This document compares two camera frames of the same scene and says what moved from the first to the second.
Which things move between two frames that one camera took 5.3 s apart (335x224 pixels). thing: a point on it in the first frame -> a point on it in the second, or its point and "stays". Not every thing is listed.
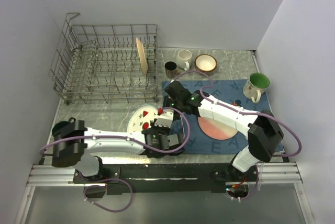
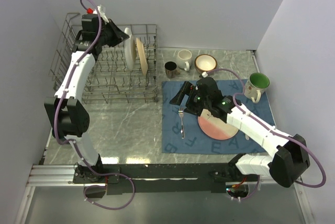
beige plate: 142,56 stays
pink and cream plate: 215,130 stays
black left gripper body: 162,131 -> 105,36
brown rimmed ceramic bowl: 205,63 stays
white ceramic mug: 183,59 stays
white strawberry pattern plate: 141,119 -> 130,49
